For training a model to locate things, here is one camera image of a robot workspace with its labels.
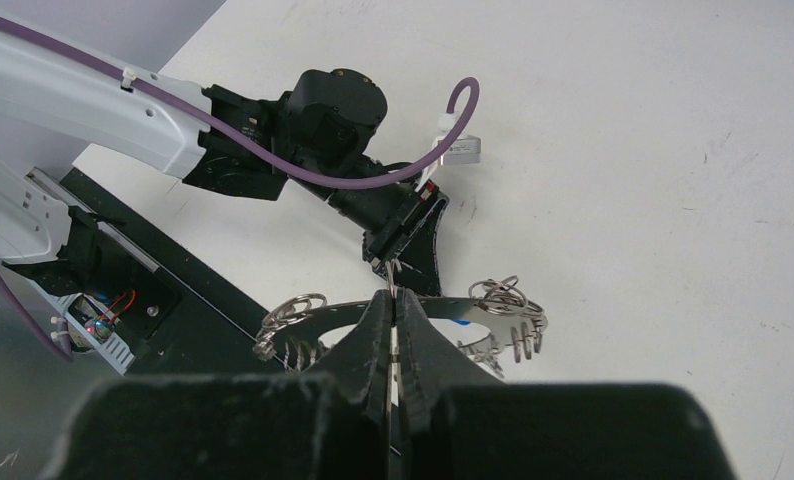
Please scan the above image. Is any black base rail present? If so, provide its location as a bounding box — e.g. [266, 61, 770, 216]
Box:
[22, 168, 282, 374]

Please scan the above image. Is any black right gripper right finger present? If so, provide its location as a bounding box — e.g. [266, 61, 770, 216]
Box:
[398, 325, 734, 479]

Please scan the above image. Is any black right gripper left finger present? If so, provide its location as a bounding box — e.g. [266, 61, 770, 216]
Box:
[45, 291, 393, 479]

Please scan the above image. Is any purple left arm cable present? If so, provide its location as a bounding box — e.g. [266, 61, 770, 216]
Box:
[0, 5, 482, 362]

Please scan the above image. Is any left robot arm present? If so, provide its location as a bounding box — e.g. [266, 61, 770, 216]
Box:
[0, 13, 455, 298]

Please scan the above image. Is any round metal key ring plate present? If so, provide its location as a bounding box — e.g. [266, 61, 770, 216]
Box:
[252, 275, 548, 379]

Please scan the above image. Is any white cable duct left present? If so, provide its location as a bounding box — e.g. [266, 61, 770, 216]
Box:
[35, 286, 136, 376]

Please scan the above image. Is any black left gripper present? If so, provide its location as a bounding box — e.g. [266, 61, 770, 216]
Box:
[362, 182, 449, 297]

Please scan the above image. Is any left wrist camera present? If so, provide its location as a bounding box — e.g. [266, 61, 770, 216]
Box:
[438, 135, 482, 166]

